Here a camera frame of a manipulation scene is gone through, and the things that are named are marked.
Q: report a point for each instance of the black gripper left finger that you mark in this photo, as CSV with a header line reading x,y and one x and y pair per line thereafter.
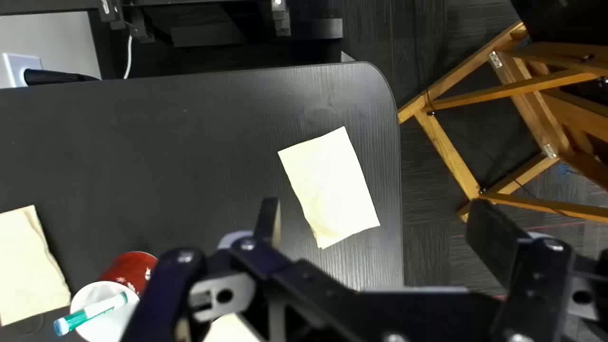
x,y
268,221

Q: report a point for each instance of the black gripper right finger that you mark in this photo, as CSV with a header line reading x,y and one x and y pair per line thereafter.
x,y
500,248

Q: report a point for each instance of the white green dry erase marker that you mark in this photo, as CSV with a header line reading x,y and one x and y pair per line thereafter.
x,y
88,314

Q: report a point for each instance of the maroon mug white inside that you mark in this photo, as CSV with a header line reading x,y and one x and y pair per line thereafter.
x,y
130,267

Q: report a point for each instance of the cream paper napkin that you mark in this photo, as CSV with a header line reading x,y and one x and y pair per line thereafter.
x,y
329,183
29,267
229,331

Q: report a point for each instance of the dark side table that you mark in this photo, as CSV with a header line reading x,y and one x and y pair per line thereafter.
x,y
210,44

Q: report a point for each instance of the white box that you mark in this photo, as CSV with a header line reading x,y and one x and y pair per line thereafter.
x,y
12,69

